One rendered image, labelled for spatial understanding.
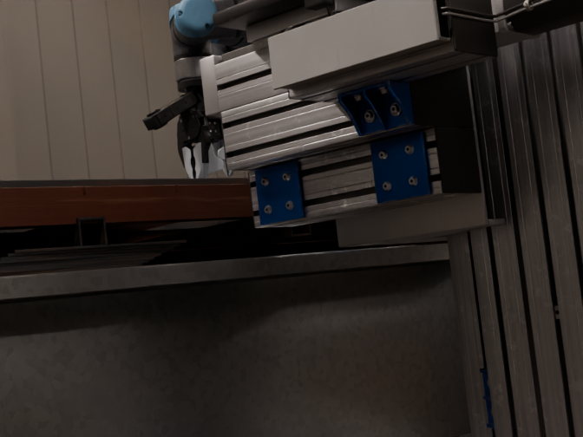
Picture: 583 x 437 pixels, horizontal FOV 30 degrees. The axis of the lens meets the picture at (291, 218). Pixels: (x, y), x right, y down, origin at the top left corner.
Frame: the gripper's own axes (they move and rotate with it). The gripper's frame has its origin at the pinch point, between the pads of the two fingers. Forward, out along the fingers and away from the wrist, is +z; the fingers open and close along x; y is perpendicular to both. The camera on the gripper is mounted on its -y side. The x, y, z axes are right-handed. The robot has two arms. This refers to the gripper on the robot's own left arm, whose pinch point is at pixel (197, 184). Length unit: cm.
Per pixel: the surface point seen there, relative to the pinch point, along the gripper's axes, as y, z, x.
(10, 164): 80, -43, 229
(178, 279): -33, 20, -36
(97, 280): -46, 19, -36
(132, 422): -33, 41, -20
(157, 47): 186, -109, 267
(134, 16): 173, -124, 266
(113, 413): -36, 39, -20
